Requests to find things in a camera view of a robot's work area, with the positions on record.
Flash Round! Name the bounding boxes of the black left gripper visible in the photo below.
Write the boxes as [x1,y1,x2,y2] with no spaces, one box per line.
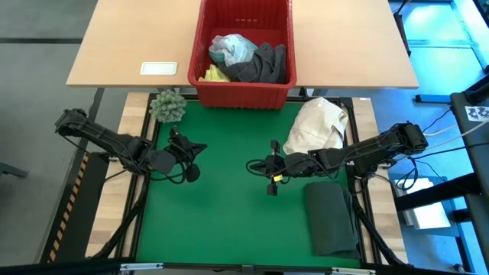
[167,125,209,184]

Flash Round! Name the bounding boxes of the yellow garment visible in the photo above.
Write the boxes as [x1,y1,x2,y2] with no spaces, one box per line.
[197,63,232,83]

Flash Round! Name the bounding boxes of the black metal beam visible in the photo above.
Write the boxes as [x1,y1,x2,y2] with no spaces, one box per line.
[393,172,483,212]

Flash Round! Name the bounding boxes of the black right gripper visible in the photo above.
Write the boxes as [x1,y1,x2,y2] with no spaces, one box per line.
[251,139,307,197]

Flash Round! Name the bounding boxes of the white marker tag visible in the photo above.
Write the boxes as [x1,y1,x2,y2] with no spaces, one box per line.
[464,105,489,123]

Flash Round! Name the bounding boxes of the black camera cable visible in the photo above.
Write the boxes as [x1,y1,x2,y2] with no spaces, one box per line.
[245,158,270,177]

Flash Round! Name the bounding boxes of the grey chair base leg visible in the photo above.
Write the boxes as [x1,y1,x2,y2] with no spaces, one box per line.
[0,161,30,179]

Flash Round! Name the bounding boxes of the silver metal bracket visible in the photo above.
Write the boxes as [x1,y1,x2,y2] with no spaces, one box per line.
[120,262,164,273]
[331,267,377,275]

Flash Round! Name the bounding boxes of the green table mat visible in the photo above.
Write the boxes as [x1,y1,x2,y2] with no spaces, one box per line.
[135,99,362,268]

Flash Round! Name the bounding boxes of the cream white garment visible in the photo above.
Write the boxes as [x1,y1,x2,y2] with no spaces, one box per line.
[282,95,350,156]

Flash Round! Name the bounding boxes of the black desk foot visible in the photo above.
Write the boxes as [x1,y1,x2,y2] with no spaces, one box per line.
[392,0,413,58]

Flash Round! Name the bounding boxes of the white box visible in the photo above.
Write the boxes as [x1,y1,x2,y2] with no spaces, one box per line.
[393,177,452,231]

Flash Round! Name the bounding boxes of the black hazard striped platform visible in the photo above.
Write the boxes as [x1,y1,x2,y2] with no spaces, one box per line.
[40,152,112,265]

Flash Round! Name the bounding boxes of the red plastic laundry bin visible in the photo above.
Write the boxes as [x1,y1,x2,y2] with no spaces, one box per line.
[187,0,299,111]

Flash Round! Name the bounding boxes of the black aluminium table frame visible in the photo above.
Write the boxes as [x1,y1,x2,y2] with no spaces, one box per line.
[0,91,409,275]

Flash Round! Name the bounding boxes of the white rectangular label plate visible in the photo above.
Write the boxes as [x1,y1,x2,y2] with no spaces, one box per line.
[139,60,179,76]

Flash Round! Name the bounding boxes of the black side table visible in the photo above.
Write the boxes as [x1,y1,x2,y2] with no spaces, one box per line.
[449,74,489,275]

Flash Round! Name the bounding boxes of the pale green spiky plant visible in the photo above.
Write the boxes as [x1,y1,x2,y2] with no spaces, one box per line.
[148,88,189,124]

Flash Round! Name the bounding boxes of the light wooden desk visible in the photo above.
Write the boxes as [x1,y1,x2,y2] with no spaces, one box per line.
[66,0,420,90]

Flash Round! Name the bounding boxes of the dark green polo shirt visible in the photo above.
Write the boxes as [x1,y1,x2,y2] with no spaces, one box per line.
[303,181,361,260]

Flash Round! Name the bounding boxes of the pale teal white garment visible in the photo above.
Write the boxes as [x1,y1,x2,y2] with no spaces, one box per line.
[208,33,259,68]

